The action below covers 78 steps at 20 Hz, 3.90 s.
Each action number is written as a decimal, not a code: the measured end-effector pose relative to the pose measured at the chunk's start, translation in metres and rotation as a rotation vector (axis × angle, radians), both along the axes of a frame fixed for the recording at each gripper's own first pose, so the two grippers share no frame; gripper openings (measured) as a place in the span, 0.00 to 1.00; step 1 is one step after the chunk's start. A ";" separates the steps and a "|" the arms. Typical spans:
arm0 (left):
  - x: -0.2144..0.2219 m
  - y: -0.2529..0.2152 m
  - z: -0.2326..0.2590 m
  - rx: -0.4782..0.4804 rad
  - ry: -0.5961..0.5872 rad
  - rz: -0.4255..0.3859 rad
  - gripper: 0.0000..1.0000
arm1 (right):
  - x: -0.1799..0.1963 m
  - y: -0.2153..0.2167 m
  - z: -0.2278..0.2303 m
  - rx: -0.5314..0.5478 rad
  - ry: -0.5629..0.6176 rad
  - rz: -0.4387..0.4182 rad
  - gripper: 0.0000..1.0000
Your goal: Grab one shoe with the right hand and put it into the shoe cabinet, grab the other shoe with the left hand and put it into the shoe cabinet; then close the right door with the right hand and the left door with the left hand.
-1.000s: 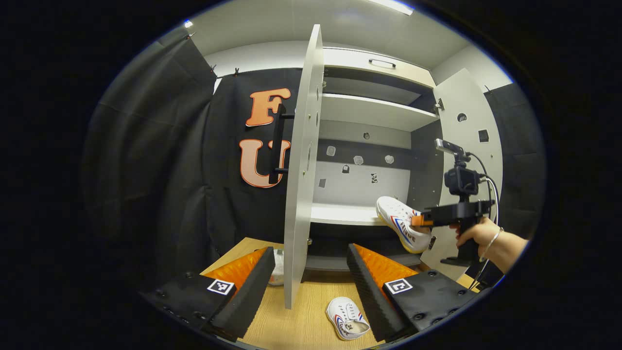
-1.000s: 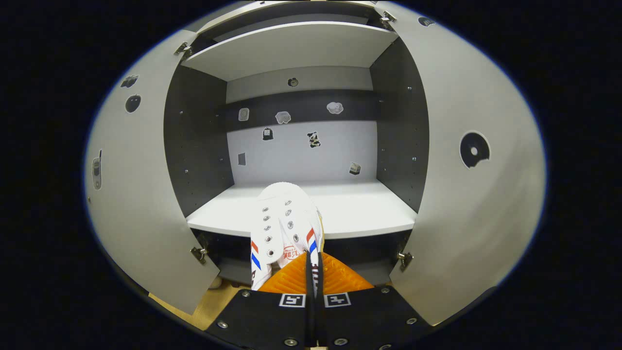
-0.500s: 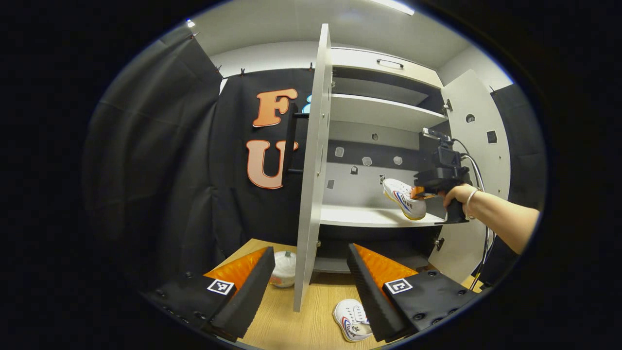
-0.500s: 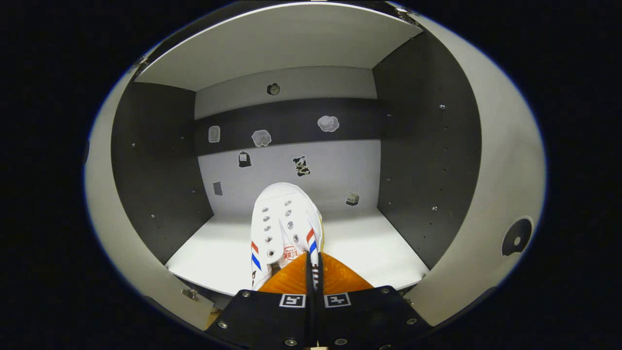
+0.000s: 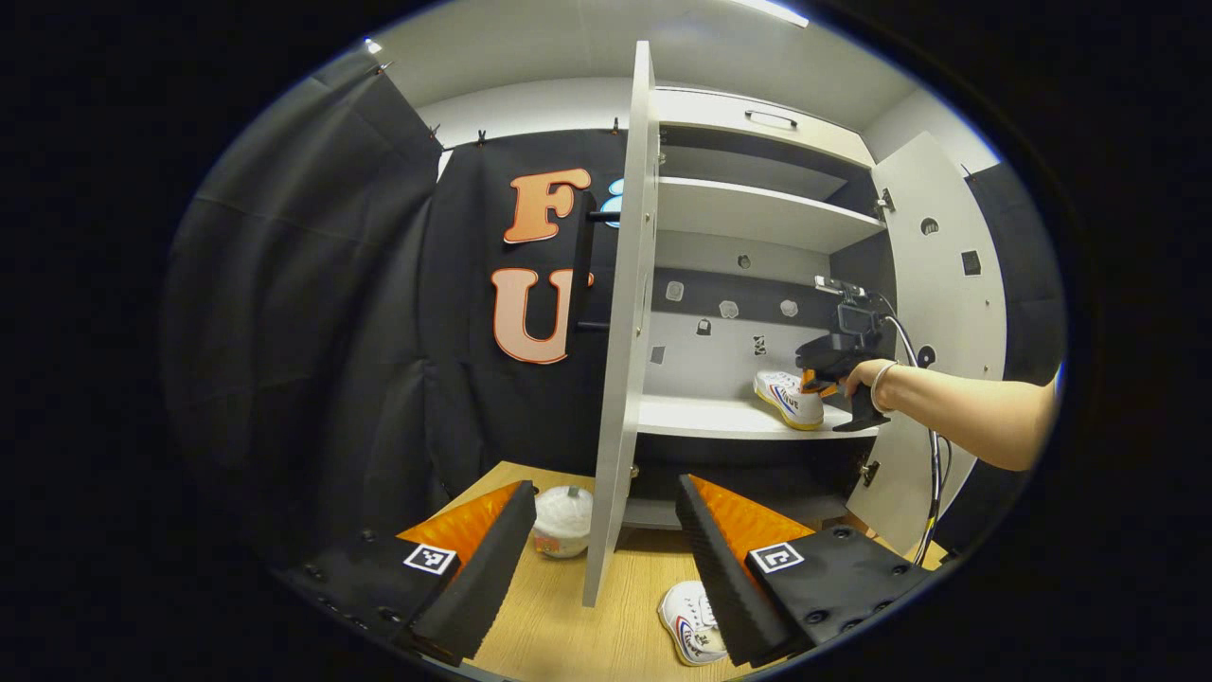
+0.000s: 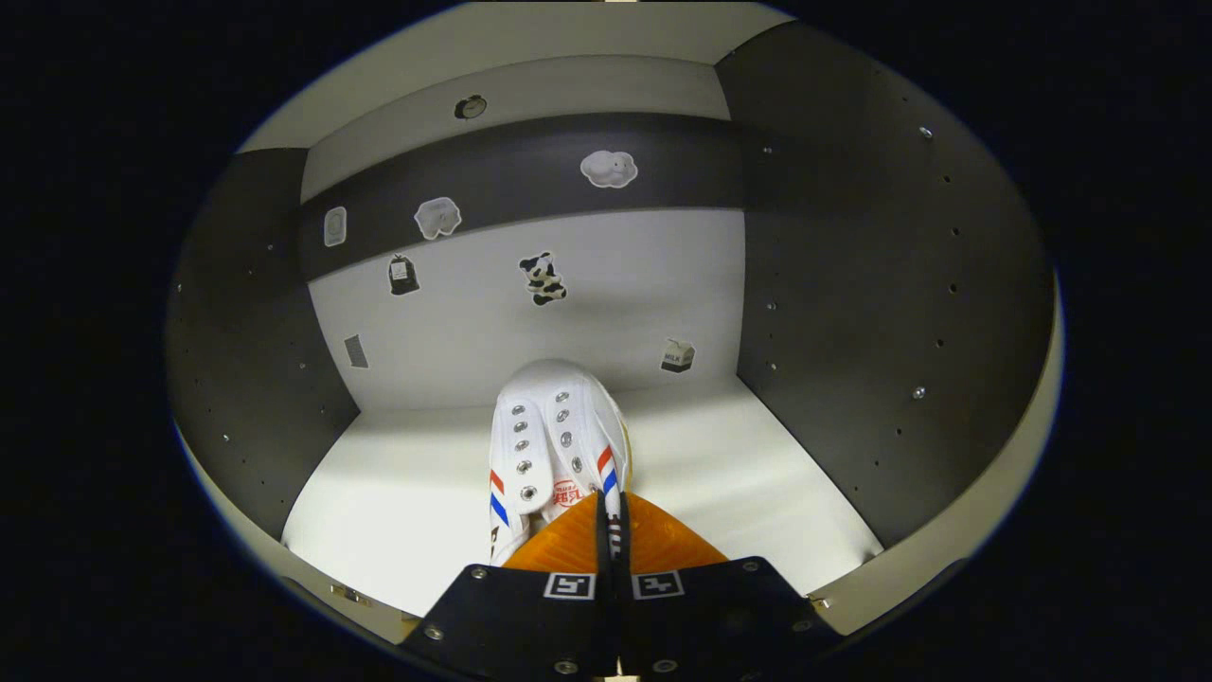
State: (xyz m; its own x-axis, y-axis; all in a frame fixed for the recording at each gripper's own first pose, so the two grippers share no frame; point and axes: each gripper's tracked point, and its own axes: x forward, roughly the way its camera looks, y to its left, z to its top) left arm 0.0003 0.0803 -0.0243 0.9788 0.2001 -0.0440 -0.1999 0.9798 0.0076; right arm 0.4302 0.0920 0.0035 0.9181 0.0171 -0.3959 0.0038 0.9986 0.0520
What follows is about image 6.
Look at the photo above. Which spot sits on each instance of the white shoe cabinet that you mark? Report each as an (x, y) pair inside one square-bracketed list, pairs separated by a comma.
[(852, 284)]

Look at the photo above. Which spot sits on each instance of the white striped canvas shoe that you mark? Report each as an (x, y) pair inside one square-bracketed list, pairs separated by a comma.
[(559, 426)]

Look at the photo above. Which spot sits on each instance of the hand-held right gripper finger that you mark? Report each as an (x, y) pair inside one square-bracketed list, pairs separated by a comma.
[(625, 559), (601, 559)]

